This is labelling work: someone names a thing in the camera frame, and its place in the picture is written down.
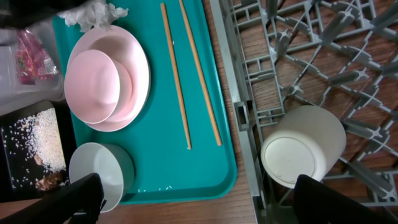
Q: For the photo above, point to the small pink plate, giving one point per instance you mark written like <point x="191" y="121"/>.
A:
<point x="92" y="86"/>

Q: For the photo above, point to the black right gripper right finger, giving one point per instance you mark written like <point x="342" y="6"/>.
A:
<point x="316" y="203"/>

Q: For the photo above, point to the brown food scraps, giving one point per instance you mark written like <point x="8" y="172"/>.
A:
<point x="54" y="174"/>

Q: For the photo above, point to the pile of rice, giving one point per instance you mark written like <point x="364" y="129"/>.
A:
<point x="22" y="139"/>

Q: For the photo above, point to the wooden chopstick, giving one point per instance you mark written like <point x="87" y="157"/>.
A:
<point x="176" y="75"/>
<point x="200" y="75"/>

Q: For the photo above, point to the clear plastic bin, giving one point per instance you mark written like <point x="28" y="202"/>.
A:
<point x="15" y="95"/>

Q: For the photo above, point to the teal plastic tray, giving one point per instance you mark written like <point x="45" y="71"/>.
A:
<point x="166" y="171"/>

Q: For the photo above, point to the large pink plate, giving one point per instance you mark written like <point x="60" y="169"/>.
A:
<point x="133" y="70"/>

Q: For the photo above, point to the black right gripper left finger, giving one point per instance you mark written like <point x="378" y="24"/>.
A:
<point x="79" y="202"/>

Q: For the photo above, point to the white napkin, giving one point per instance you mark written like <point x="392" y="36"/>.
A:
<point x="93" y="14"/>

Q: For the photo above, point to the red snack wrapper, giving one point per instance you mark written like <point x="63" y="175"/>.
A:
<point x="33" y="62"/>

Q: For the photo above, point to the white cup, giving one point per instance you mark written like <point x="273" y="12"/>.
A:
<point x="307" y="140"/>

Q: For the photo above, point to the grey dishwasher rack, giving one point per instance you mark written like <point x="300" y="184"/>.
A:
<point x="340" y="55"/>

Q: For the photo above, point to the white bowl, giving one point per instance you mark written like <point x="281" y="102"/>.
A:
<point x="113" y="165"/>

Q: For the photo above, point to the black food waste tray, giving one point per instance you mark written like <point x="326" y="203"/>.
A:
<point x="65" y="128"/>

